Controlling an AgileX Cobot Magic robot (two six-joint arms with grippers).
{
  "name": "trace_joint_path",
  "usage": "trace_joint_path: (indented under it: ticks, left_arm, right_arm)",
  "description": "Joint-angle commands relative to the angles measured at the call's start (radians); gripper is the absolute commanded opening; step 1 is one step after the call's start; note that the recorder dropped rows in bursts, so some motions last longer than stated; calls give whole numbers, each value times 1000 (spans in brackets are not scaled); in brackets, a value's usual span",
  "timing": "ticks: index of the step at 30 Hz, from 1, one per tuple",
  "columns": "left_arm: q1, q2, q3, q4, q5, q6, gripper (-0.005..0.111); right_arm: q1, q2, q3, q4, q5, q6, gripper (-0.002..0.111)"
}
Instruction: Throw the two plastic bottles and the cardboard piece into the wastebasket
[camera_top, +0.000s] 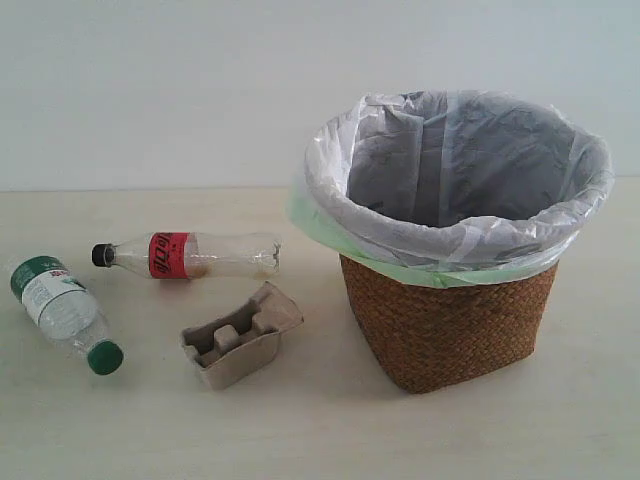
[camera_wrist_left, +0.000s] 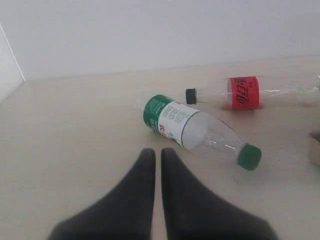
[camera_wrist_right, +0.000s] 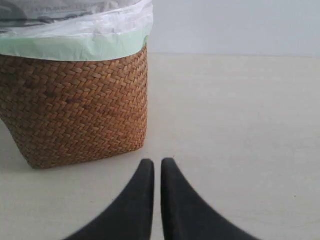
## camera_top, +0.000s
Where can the green plastic bin liner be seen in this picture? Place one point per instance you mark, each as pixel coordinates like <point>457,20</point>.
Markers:
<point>306,215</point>

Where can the woven brown wicker basket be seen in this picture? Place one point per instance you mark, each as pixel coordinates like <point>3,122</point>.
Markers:
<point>426,339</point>

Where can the grey pulp cardboard tray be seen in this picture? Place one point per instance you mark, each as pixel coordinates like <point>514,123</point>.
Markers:
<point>234,346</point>

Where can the red label cola bottle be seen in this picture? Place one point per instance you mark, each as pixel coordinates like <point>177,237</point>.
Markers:
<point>192,255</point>

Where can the green label water bottle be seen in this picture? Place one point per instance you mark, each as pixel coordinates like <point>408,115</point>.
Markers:
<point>65,312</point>

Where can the white plastic bin liner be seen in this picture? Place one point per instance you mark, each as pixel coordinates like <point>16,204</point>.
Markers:
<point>453,181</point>

